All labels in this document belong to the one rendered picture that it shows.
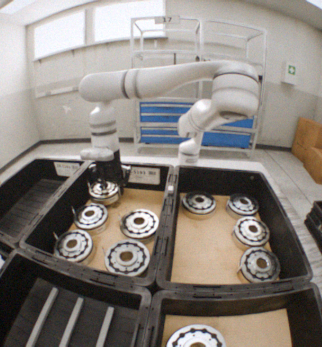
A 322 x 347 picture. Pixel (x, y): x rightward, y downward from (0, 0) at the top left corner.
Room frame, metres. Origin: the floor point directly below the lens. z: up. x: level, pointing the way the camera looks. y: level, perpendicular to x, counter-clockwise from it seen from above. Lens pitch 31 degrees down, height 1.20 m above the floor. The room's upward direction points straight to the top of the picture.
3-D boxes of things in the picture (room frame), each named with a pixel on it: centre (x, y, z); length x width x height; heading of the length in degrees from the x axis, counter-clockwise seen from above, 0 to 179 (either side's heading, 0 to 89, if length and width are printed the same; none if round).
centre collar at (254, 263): (0.17, -0.22, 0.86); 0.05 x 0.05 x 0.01
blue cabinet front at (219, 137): (2.19, -0.88, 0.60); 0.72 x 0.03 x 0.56; 86
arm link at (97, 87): (0.42, 0.12, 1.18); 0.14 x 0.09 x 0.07; 71
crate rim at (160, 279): (0.29, -0.17, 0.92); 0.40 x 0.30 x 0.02; 172
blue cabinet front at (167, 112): (2.26, -0.08, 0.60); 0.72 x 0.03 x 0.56; 86
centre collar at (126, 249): (0.21, 0.07, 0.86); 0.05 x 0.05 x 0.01
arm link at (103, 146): (0.42, 0.15, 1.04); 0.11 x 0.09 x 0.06; 173
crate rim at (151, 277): (0.33, 0.13, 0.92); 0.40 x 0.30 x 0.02; 172
